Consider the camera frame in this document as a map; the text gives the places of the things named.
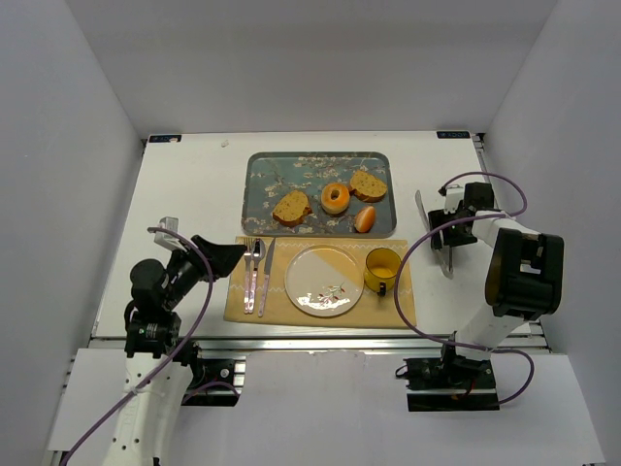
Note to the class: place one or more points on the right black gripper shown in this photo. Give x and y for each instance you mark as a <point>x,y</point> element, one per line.
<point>446,229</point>

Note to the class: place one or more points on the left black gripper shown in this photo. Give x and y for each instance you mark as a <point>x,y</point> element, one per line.
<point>205,254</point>

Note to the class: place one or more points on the metal serving tongs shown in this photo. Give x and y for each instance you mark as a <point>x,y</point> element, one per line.
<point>443,256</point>

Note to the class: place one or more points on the bread slice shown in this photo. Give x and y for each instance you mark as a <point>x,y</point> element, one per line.
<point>367,187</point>
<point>292,209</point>

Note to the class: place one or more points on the orange glazed bagel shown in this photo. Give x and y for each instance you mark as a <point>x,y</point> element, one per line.
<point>335,198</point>

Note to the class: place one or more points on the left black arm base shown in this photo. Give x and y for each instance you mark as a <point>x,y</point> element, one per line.
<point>218,378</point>

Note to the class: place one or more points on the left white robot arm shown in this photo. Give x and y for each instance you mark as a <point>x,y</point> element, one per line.
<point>160,364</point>

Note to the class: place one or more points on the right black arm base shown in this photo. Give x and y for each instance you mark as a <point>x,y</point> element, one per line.
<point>436,388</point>

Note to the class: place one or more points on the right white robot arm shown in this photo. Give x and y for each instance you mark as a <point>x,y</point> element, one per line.
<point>524,278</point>

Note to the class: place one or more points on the yellow mug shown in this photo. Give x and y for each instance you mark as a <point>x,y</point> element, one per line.
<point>381,268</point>

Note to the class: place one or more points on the small orange bun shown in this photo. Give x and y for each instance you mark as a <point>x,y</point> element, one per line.
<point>365,219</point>

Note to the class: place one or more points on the right blue corner label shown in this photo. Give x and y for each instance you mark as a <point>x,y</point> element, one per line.
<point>452,134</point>

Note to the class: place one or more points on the blue corner label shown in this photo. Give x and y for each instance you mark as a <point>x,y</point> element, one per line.
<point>452,134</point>
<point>164,139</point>

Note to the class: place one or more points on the cream plate with branch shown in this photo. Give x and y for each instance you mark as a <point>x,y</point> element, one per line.
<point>324,281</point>

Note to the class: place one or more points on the floral blue serving tray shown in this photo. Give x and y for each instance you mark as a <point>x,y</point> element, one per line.
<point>272,175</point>

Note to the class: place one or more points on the left blue corner label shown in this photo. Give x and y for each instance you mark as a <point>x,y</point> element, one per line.
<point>164,139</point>

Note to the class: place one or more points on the silver fork pink handle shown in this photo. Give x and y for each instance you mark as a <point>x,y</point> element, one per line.
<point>248,256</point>

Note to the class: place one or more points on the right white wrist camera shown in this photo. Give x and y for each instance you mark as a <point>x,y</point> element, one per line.
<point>453,196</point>

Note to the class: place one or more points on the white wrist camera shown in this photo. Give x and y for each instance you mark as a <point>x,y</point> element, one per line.
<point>164,239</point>
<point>453,196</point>

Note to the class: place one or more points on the silver spoon pink handle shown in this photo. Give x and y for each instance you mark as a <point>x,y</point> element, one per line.
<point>257,256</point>

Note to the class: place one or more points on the silver knife pink handle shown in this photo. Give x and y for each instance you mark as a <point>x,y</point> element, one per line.
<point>267,274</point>

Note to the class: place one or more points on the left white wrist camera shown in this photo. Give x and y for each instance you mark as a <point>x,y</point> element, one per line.
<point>164,239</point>

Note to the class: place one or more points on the aluminium front rail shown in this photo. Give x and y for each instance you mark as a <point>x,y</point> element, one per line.
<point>536,342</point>

